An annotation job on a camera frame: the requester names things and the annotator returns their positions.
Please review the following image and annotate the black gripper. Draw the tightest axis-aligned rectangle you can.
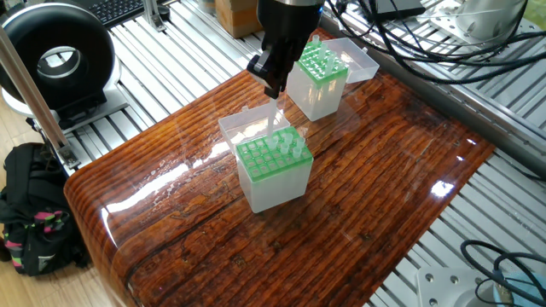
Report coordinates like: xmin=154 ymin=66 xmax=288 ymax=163
xmin=247 ymin=0 xmax=325 ymax=101

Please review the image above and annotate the translucent tip box green rack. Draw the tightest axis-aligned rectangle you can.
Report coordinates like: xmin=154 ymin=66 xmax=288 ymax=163
xmin=285 ymin=40 xmax=351 ymax=122
xmin=235 ymin=126 xmax=314 ymax=214

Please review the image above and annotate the clear hinged box lid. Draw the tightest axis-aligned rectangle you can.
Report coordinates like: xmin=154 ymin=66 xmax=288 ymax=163
xmin=218 ymin=104 xmax=282 ymax=159
xmin=328 ymin=38 xmax=381 ymax=84

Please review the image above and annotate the brown cardboard box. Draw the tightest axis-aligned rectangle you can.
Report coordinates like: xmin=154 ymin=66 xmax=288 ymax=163
xmin=213 ymin=0 xmax=262 ymax=40

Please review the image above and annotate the black power adapter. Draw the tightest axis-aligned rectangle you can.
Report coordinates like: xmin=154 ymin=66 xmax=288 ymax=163
xmin=371 ymin=0 xmax=427 ymax=20

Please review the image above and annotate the glossy wooden board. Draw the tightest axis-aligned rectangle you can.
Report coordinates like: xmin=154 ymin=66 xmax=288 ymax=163
xmin=64 ymin=26 xmax=497 ymax=307

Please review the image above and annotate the black keyboard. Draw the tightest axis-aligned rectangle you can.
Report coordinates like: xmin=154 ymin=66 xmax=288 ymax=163
xmin=85 ymin=0 xmax=148 ymax=26

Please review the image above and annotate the black round fan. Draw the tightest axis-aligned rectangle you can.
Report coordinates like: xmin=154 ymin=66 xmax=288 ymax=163
xmin=0 ymin=4 xmax=117 ymax=130

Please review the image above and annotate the black backpack pink trim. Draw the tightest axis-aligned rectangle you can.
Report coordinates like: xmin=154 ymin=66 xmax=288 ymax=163
xmin=0 ymin=141 xmax=93 ymax=276

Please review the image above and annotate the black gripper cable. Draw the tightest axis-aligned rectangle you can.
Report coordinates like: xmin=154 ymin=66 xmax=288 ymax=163
xmin=324 ymin=0 xmax=546 ymax=83

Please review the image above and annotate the slim aluminium post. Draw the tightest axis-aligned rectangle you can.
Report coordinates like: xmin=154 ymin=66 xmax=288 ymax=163
xmin=0 ymin=34 xmax=79 ymax=170

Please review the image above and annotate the black looped cable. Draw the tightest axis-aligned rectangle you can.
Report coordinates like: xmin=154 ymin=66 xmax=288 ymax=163
xmin=461 ymin=240 xmax=546 ymax=296

